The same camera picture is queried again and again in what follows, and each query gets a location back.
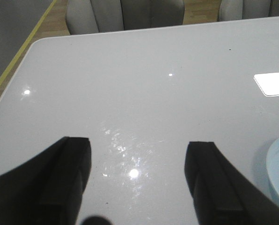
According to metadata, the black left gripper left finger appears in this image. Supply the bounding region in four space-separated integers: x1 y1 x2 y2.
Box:
0 137 91 225

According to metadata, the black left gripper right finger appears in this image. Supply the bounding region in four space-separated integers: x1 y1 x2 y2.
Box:
184 142 279 225

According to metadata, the left beige upholstered chair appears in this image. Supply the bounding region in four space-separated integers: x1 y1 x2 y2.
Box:
65 0 185 35

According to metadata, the beige upholstered chair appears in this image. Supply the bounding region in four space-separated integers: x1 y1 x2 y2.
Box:
65 0 185 35
217 0 279 22

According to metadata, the right beige upholstered chair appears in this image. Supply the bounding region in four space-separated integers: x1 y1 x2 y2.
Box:
217 0 279 22

